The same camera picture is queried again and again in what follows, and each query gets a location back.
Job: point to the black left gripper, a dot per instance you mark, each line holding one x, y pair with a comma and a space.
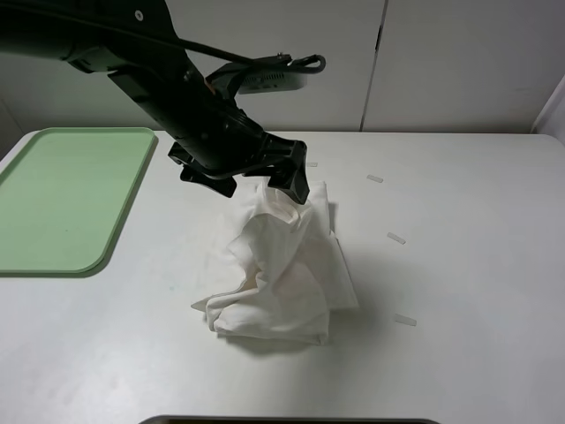
213, 142

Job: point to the white short sleeve shirt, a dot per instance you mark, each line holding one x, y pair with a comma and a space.
274, 269

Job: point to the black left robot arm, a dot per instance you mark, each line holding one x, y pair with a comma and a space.
135, 44

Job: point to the green plastic tray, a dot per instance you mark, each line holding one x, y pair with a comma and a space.
65, 196

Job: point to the clear tape marker upper right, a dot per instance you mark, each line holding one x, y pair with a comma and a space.
375, 178

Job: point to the clear tape marker middle right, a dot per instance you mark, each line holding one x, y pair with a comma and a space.
396, 238

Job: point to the clear tape marker lower right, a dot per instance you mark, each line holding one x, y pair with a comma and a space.
405, 320

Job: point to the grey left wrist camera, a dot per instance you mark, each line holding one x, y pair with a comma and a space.
265, 77

